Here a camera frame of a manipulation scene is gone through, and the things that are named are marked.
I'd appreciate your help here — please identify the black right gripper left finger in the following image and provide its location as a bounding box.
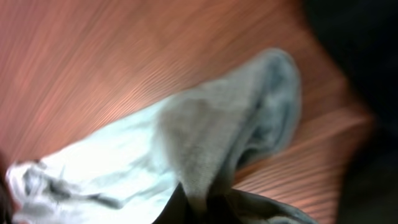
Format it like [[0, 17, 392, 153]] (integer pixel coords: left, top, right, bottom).
[[153, 184, 188, 224]]

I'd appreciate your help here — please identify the light blue t-shirt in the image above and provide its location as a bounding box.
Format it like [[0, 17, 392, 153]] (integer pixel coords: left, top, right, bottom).
[[4, 49, 313, 223]]

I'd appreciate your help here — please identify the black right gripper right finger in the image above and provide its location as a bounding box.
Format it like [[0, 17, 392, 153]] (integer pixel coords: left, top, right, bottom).
[[206, 195, 243, 224]]

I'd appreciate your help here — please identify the black clothes pile right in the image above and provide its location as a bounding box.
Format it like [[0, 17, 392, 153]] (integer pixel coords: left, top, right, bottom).
[[304, 0, 397, 224]]

